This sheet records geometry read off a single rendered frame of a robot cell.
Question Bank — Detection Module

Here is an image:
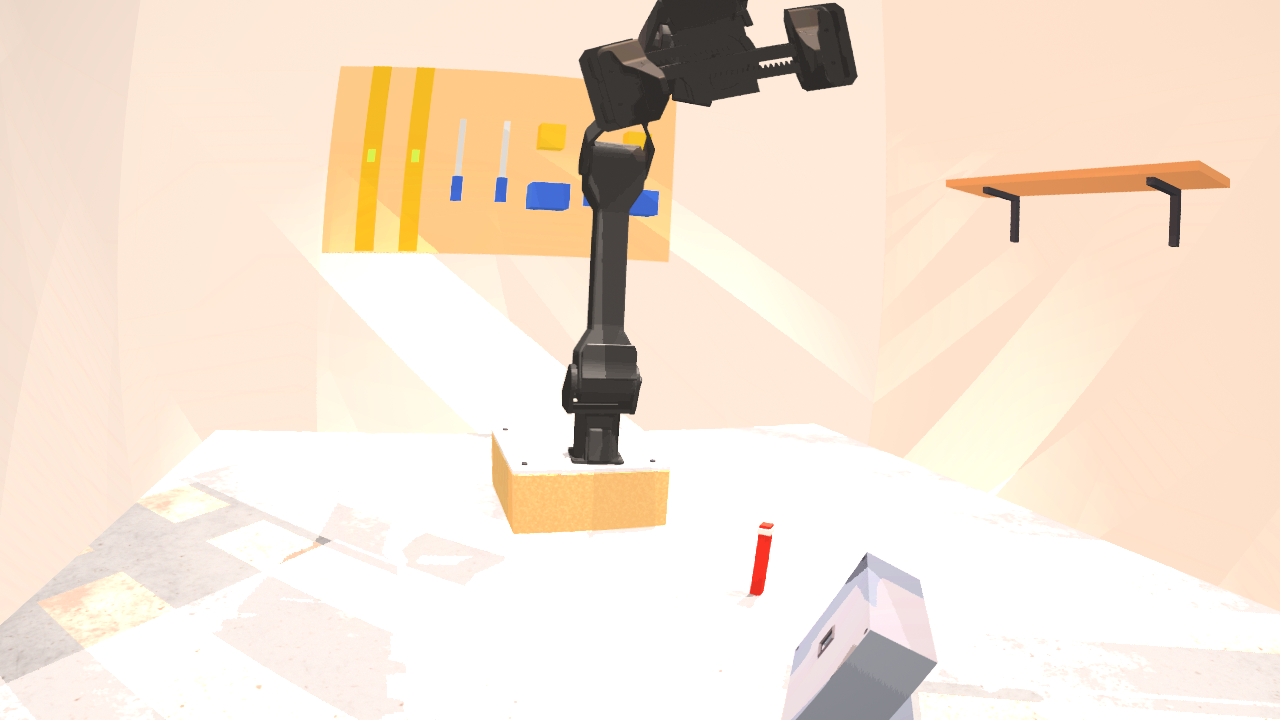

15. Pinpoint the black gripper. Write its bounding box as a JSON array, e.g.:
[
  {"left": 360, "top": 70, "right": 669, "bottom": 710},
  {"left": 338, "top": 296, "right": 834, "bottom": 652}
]
[{"left": 579, "top": 3, "right": 858, "bottom": 132}]

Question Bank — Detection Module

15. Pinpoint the grey sloped panel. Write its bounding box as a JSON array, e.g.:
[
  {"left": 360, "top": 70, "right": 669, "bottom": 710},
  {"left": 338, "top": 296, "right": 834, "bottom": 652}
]
[{"left": 781, "top": 552, "right": 938, "bottom": 720}]

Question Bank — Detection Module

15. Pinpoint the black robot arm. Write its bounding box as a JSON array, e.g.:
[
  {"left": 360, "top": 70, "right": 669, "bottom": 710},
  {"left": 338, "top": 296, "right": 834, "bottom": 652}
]
[{"left": 562, "top": 0, "right": 754, "bottom": 465}]

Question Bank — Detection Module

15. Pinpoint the red square peg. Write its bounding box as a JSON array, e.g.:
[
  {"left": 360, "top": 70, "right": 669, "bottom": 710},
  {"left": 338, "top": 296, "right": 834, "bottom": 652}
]
[{"left": 749, "top": 521, "right": 774, "bottom": 596}]

